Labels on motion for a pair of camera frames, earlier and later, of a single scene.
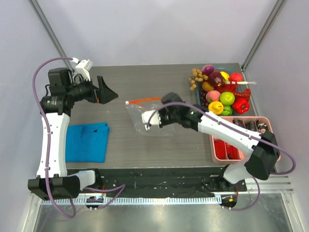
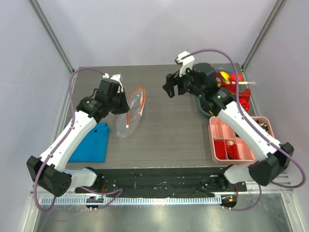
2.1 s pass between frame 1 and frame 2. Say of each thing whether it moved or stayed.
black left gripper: moved
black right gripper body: moved
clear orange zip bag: moved
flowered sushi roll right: stayed
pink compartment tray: stayed
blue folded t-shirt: stayed
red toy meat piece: stayed
